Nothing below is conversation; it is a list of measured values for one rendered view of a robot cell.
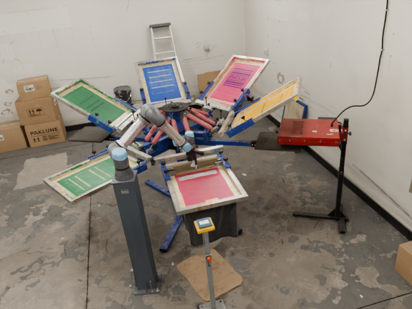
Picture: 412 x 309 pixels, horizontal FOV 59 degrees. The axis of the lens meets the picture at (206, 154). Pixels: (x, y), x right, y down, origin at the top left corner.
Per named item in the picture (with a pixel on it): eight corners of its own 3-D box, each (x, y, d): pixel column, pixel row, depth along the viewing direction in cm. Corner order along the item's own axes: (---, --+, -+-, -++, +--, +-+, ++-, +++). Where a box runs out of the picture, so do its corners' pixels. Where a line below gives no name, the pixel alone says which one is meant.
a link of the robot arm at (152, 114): (157, 108, 280) (195, 146, 308) (152, 104, 289) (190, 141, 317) (147, 119, 279) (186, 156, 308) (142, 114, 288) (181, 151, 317)
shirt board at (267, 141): (301, 140, 399) (302, 133, 395) (300, 157, 365) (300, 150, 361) (185, 135, 435) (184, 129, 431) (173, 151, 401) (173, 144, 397)
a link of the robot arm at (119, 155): (116, 170, 283) (113, 155, 277) (112, 164, 294) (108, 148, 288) (131, 166, 288) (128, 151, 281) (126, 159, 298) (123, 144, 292)
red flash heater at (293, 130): (340, 129, 384) (341, 118, 379) (343, 148, 346) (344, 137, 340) (281, 127, 401) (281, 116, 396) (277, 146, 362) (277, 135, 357)
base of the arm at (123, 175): (113, 182, 288) (110, 171, 284) (116, 172, 302) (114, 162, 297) (132, 180, 288) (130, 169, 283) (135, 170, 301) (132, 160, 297)
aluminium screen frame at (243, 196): (248, 199, 294) (248, 195, 292) (176, 216, 283) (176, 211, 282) (220, 157, 362) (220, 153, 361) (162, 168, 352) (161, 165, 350)
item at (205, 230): (230, 319, 308) (222, 228, 264) (205, 326, 304) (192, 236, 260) (222, 299, 327) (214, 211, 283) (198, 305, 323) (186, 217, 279)
